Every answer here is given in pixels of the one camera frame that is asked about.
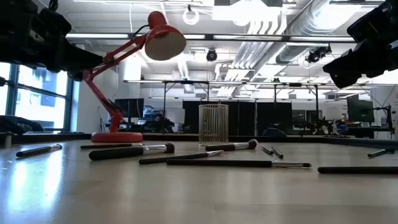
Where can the long black eyeshadow brush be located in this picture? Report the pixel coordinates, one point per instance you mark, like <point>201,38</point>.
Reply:
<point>217,163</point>

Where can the black chair back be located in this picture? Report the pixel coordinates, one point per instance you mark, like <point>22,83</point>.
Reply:
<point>273,132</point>

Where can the slim black silver-ferrule brush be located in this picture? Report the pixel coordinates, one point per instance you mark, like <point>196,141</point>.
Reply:
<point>37,151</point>

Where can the person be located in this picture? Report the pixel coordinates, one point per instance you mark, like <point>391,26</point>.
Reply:
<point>159,119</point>

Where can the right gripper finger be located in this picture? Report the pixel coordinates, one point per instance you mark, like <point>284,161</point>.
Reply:
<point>351,67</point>
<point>377,71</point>

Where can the red desk lamp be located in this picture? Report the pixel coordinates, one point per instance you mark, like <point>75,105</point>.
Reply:
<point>163,40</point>

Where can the medium round-head makeup brush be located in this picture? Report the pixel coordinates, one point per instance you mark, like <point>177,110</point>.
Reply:
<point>224,147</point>

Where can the distant black workcell frame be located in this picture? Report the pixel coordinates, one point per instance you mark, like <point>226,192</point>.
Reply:
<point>186,82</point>

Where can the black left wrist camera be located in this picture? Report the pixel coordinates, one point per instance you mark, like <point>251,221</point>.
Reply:
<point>54,21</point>

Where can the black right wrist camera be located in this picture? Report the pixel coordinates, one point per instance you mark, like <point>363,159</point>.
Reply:
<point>373,21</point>

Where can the black ceiling-mounted camera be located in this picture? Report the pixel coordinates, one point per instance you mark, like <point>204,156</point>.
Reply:
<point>317,54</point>

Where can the short black silver-ferrule brush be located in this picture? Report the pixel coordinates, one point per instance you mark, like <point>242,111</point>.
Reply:
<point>377,152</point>

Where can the black computer monitor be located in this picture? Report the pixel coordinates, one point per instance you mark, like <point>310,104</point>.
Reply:
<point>360,109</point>
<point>129,107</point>

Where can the black ceiling dome camera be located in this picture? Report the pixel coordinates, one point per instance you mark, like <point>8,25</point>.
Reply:
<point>211,55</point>

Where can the black aluminium table frame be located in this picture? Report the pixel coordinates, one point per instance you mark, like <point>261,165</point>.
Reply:
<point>174,137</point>

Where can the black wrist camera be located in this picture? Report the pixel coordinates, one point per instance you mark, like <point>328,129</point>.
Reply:
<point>373,21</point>
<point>54,21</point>

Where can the black bag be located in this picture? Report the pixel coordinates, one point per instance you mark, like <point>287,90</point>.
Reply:
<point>15,124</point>

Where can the large black powder brush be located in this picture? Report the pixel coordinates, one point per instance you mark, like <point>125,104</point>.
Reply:
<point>118,153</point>

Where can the long thin black brush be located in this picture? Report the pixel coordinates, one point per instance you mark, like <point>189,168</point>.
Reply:
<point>357,170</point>

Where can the flat-ferrule black makeup brush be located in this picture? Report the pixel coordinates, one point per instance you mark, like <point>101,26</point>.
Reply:
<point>174,157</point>

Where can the thin black liner brush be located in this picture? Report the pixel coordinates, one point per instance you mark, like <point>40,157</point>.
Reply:
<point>105,146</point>

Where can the small grey post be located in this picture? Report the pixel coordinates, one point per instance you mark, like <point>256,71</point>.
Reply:
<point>7,138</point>

